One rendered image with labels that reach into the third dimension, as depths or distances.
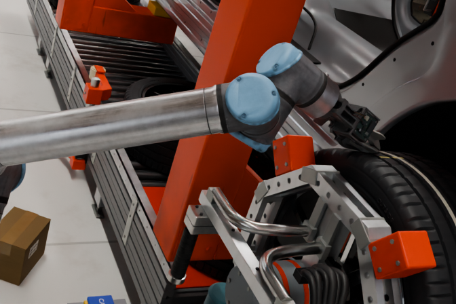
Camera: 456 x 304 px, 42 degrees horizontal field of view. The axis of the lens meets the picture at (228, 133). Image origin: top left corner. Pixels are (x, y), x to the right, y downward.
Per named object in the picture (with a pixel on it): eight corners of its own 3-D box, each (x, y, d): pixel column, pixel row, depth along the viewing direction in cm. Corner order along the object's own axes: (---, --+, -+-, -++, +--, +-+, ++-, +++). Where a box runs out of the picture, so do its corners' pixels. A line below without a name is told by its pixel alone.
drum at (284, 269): (321, 334, 137) (345, 288, 131) (241, 345, 127) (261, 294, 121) (292, 290, 148) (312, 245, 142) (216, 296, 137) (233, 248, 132)
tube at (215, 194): (312, 243, 132) (330, 204, 127) (236, 246, 123) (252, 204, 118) (276, 197, 145) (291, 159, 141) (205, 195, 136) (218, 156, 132)
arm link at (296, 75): (245, 75, 123) (270, 35, 125) (285, 108, 130) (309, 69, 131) (269, 79, 115) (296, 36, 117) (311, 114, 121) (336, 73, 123)
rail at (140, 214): (177, 317, 214) (193, 270, 205) (152, 319, 210) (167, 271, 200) (59, 45, 405) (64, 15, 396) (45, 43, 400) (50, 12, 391)
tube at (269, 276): (363, 309, 117) (385, 267, 112) (280, 318, 107) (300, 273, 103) (317, 250, 130) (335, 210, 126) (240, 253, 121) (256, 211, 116)
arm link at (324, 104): (288, 104, 129) (311, 68, 131) (302, 117, 132) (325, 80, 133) (311, 110, 122) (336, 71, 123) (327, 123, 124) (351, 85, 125)
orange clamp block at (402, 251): (404, 277, 117) (438, 267, 110) (374, 280, 113) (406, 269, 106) (395, 242, 120) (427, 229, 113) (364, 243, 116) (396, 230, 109)
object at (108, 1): (172, 45, 365) (187, -10, 351) (87, 33, 340) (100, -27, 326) (164, 34, 378) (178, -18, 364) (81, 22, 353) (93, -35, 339)
